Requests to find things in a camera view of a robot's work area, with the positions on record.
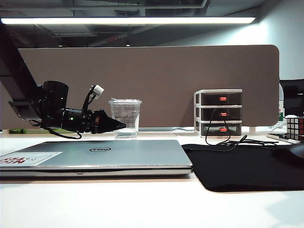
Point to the brown desk partition panel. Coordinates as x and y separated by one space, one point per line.
166 76

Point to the silver Dell laptop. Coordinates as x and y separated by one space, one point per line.
130 154

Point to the flat silver keyboard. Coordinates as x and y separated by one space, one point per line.
275 136

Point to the black Rubik's cube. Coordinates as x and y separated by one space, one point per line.
295 128

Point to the black Lenovo mouse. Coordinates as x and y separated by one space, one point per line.
293 153

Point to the black mouse pad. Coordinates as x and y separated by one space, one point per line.
237 168

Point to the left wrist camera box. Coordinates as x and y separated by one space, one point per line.
97 90

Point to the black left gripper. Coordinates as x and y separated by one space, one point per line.
76 120

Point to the white drawer organizer frame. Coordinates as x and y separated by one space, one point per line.
197 114

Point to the white partition foot bracket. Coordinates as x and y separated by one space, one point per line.
253 129

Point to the white bottle with green label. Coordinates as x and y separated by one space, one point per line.
281 107

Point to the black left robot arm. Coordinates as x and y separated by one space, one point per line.
23 78

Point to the dark green object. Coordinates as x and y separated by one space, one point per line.
16 130

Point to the clear plastic coffee cup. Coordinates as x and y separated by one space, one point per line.
128 111

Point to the long ceiling light strip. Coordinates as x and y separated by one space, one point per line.
118 20

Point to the white red laptop sticker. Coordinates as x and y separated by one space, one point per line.
26 158

